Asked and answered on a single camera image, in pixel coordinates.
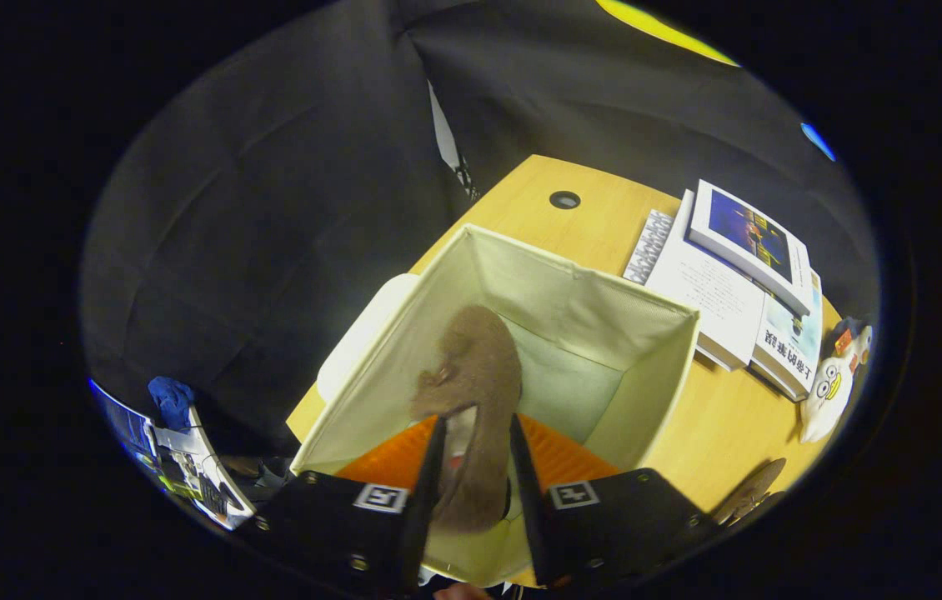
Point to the penguin plush toy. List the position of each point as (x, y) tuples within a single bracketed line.
[(854, 327)]

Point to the white seal plush toy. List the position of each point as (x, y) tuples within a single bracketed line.
[(828, 396)]

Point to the white cluttered side table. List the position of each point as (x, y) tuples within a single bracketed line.
[(196, 471)]

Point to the glowing computer screen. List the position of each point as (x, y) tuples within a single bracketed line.
[(125, 429)]

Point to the cream fabric storage box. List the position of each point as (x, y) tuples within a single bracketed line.
[(588, 300)]

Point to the blue cloth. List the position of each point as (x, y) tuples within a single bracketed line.
[(171, 400)]

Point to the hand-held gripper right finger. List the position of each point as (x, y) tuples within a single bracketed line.
[(531, 517)]

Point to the brown fuzzy shoe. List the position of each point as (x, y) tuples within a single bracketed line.
[(479, 367), (750, 492)]

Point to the black backdrop cloth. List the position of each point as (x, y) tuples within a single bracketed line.
[(229, 250)]

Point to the dark grey cloth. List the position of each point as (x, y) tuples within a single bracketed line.
[(275, 475)]

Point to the large white cover book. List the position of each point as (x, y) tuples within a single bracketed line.
[(709, 292)]

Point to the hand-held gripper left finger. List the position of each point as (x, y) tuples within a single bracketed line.
[(417, 517)]

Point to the small blue cover book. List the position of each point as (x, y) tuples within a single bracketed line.
[(750, 237)]

